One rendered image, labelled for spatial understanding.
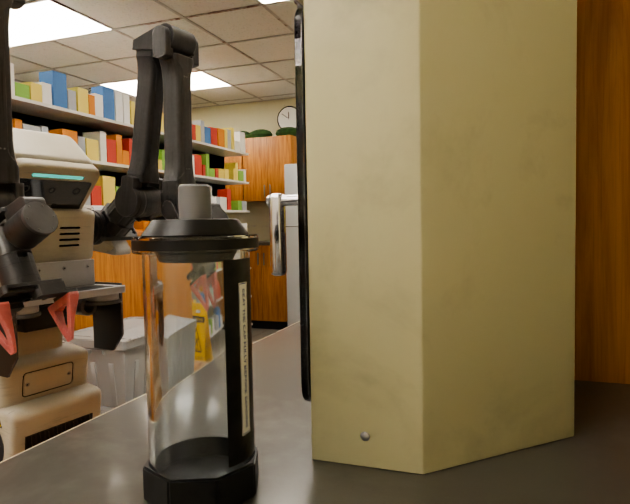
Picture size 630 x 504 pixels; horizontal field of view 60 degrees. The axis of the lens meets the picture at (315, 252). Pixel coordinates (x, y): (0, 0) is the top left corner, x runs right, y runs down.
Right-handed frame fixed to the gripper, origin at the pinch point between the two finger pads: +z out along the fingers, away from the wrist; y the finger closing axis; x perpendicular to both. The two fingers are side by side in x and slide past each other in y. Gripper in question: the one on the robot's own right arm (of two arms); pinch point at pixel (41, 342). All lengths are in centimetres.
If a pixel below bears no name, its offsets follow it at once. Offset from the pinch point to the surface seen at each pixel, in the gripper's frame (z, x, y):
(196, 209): 4, -53, -17
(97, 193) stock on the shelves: -136, 194, 196
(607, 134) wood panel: 7, -82, 36
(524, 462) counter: 36, -63, 3
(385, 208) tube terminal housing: 9, -64, -5
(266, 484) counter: 28, -45, -13
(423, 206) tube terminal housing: 11, -67, -4
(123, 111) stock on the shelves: -193, 173, 226
